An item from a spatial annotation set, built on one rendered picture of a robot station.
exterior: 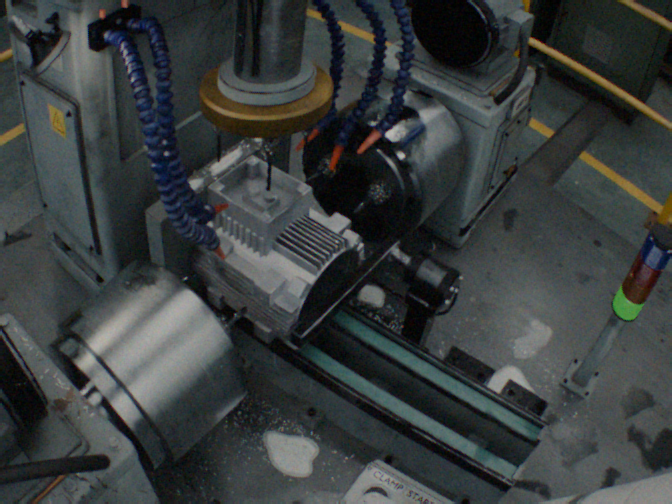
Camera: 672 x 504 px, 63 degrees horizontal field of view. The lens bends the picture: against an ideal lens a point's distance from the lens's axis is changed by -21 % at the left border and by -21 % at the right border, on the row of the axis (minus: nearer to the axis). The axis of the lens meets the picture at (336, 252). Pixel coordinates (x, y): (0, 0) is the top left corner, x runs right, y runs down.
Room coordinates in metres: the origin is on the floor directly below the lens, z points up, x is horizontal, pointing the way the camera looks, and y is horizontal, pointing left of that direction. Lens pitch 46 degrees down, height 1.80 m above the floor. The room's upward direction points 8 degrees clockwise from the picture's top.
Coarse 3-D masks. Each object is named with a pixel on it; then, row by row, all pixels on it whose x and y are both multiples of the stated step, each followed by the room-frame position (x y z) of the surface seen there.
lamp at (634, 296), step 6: (630, 270) 0.71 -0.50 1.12; (630, 276) 0.70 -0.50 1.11; (624, 282) 0.71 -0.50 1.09; (630, 282) 0.69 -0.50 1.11; (636, 282) 0.68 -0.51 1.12; (624, 288) 0.70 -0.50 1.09; (630, 288) 0.69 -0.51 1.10; (636, 288) 0.68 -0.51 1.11; (642, 288) 0.67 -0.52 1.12; (648, 288) 0.67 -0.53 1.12; (624, 294) 0.69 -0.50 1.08; (630, 294) 0.68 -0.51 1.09; (636, 294) 0.67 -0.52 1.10; (642, 294) 0.67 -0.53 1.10; (648, 294) 0.68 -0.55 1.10; (630, 300) 0.68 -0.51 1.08; (636, 300) 0.67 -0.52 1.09; (642, 300) 0.67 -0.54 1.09
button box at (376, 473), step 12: (372, 468) 0.34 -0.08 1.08; (384, 468) 0.35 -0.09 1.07; (360, 480) 0.33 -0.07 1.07; (372, 480) 0.33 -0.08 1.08; (384, 480) 0.33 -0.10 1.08; (396, 480) 0.32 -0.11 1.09; (408, 480) 0.34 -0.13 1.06; (348, 492) 0.31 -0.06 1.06; (360, 492) 0.31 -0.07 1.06; (396, 492) 0.31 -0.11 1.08; (408, 492) 0.31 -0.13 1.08; (420, 492) 0.31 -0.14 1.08; (432, 492) 0.32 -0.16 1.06
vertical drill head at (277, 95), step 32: (256, 0) 0.70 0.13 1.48; (288, 0) 0.70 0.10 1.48; (256, 32) 0.70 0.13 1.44; (288, 32) 0.71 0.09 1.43; (224, 64) 0.74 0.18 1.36; (256, 64) 0.70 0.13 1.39; (288, 64) 0.71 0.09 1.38; (224, 96) 0.69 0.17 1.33; (256, 96) 0.67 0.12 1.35; (288, 96) 0.69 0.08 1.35; (320, 96) 0.71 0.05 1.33; (224, 128) 0.66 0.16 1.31; (256, 128) 0.65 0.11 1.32; (288, 128) 0.66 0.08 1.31
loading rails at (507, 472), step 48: (240, 336) 0.67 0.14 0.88; (336, 336) 0.69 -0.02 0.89; (384, 336) 0.68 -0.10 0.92; (288, 384) 0.61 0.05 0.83; (336, 384) 0.57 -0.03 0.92; (384, 384) 0.63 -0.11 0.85; (432, 384) 0.59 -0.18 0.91; (480, 384) 0.59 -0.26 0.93; (384, 432) 0.52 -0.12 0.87; (432, 432) 0.50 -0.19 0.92; (480, 432) 0.53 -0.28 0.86; (528, 432) 0.50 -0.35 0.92; (432, 480) 0.46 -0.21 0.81; (480, 480) 0.42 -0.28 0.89
